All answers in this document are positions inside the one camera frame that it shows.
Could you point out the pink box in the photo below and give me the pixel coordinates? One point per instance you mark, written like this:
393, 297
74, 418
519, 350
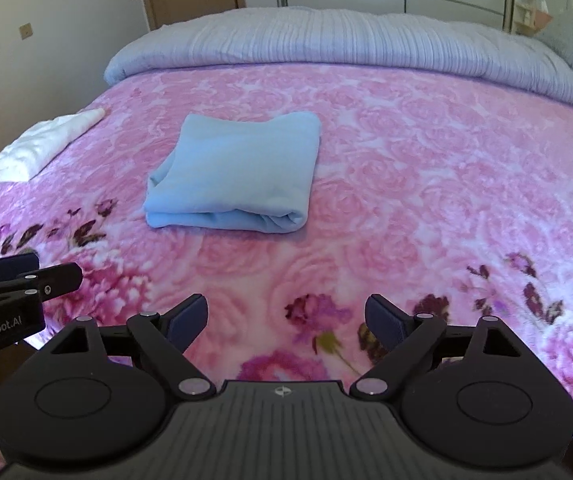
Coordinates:
543, 19

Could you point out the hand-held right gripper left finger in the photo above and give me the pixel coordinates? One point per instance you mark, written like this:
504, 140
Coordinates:
189, 322

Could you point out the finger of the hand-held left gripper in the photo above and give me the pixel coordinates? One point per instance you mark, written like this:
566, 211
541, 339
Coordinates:
56, 280
11, 265

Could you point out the white folded cloth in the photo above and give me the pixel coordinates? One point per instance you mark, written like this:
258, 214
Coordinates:
41, 142

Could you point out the beige wall socket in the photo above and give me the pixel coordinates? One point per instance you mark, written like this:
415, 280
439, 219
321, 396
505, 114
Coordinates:
26, 30

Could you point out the white cosmetics shelf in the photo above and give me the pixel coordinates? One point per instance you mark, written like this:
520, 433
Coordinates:
524, 5

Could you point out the light blue sweatshirt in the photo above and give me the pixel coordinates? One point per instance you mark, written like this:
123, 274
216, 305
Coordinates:
236, 170

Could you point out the pink floral blanket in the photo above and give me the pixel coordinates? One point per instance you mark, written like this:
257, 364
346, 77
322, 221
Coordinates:
441, 185

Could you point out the grey striped duvet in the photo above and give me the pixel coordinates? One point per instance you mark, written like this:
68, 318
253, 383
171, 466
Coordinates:
341, 40

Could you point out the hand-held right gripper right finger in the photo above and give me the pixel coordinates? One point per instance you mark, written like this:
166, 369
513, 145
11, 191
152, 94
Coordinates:
385, 321

